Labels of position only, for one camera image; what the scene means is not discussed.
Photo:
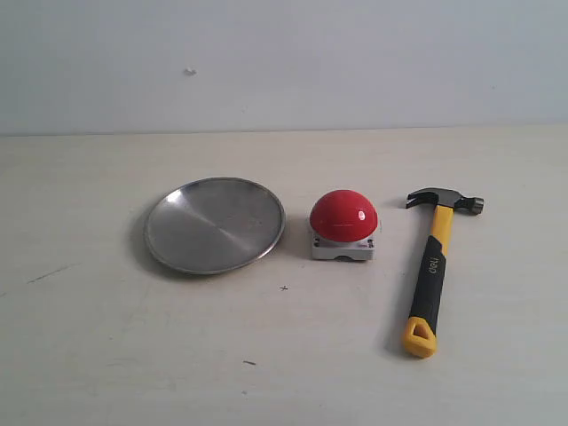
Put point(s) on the yellow black claw hammer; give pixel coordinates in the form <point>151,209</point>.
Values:
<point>419,336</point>

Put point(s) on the red dome push button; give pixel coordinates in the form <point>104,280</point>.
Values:
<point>343,224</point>

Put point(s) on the round steel plate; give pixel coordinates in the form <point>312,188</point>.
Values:
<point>214,225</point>

